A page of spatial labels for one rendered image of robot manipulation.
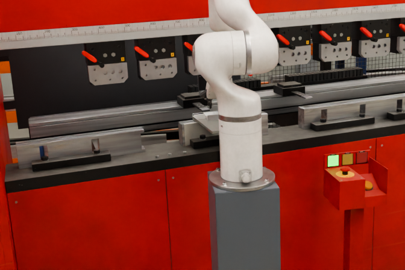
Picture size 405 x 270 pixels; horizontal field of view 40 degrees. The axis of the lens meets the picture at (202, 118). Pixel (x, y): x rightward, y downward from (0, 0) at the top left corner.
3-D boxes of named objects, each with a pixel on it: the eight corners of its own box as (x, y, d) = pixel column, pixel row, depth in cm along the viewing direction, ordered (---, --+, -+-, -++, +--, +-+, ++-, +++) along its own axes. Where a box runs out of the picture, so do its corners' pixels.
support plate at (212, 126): (212, 134, 210) (211, 131, 210) (191, 117, 234) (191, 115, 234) (256, 128, 215) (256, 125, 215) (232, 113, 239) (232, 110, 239)
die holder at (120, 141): (18, 169, 216) (15, 146, 214) (18, 164, 221) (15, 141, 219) (145, 151, 230) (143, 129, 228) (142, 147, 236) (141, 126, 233)
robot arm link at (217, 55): (264, 120, 150) (263, 31, 144) (196, 125, 150) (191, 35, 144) (258, 110, 162) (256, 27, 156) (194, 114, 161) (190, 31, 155)
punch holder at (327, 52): (320, 62, 244) (321, 24, 239) (311, 59, 252) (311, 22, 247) (351, 59, 248) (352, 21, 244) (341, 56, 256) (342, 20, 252)
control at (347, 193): (339, 211, 217) (339, 167, 212) (323, 195, 232) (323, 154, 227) (387, 205, 220) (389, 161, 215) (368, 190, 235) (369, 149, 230)
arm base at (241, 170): (282, 188, 152) (281, 123, 148) (213, 194, 151) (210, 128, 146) (266, 165, 171) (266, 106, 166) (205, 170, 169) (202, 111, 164)
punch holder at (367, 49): (361, 58, 249) (361, 20, 245) (350, 55, 257) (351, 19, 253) (389, 55, 254) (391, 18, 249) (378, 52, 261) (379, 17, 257)
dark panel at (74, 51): (18, 129, 264) (5, 35, 253) (18, 128, 266) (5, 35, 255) (240, 102, 296) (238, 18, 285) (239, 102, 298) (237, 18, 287)
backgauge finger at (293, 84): (297, 102, 254) (297, 92, 252) (273, 92, 278) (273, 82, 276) (320, 100, 257) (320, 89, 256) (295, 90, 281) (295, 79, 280)
